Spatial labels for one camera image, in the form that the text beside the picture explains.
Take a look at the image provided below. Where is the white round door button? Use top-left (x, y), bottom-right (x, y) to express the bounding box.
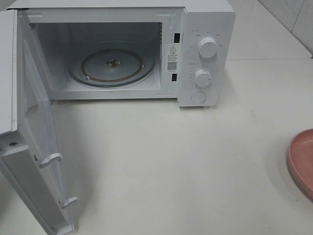
top-left (191, 92), bottom-right (206, 103)

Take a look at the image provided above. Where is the white warning label sticker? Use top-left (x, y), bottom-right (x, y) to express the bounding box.
top-left (165, 44), bottom-right (181, 73)

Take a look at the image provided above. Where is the white microwave door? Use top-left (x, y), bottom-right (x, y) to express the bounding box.
top-left (0, 9), bottom-right (77, 235)

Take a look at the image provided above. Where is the glass microwave turntable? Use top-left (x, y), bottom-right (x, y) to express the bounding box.
top-left (67, 41), bottom-right (160, 88)

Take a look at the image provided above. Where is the pink round plate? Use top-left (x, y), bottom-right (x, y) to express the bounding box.
top-left (287, 129), bottom-right (313, 200)

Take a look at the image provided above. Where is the white microwave oven body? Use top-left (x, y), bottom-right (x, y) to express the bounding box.
top-left (6, 0), bottom-right (236, 107)

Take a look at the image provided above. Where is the white round knob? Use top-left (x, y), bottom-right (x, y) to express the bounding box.
top-left (194, 69), bottom-right (212, 87)
top-left (198, 36), bottom-right (218, 58)

